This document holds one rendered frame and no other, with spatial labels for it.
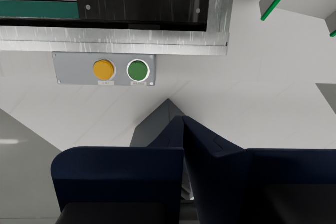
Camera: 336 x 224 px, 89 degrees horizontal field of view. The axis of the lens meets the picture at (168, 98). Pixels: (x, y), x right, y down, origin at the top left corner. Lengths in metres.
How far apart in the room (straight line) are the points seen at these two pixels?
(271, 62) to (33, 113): 0.69
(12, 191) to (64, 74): 2.13
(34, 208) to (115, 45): 2.32
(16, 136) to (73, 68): 1.65
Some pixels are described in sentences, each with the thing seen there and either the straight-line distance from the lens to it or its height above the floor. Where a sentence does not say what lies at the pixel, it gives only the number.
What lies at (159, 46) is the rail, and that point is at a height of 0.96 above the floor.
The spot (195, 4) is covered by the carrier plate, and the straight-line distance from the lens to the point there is 0.36.
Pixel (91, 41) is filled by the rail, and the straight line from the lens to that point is 0.39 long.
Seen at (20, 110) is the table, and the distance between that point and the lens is 0.65.
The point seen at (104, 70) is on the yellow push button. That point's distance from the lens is 0.37.
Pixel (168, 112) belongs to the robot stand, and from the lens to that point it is 0.40.
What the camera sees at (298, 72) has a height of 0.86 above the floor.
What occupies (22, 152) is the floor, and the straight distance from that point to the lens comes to 2.10.
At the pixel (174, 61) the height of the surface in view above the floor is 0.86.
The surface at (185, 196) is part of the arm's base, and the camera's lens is 0.32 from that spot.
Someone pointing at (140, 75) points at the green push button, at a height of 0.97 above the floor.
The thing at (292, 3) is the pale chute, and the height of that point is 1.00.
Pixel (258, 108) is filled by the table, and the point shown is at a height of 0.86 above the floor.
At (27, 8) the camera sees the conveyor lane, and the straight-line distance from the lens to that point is 0.46.
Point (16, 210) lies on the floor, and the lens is 2.67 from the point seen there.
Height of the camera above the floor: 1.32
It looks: 70 degrees down
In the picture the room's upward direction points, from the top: 176 degrees clockwise
